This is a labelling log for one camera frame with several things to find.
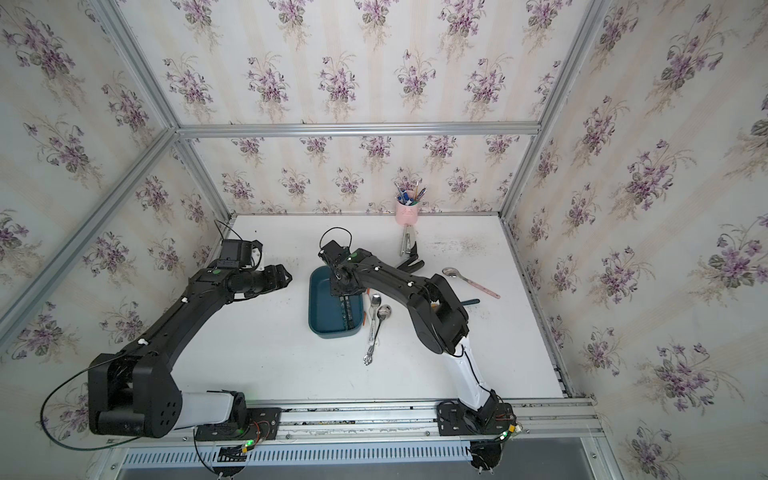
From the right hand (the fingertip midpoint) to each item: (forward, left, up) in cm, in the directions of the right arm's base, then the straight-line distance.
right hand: (346, 291), depth 92 cm
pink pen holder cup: (+33, -20, +1) cm, 38 cm away
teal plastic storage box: (-7, +6, -4) cm, 10 cm away
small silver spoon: (-2, -9, -5) cm, 10 cm away
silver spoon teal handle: (-5, 0, -4) cm, 7 cm away
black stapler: (+13, -22, -3) cm, 26 cm away
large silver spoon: (-5, -12, -5) cm, 14 cm away
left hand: (-2, +16, +8) cm, 18 cm away
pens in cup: (+37, -19, +6) cm, 42 cm away
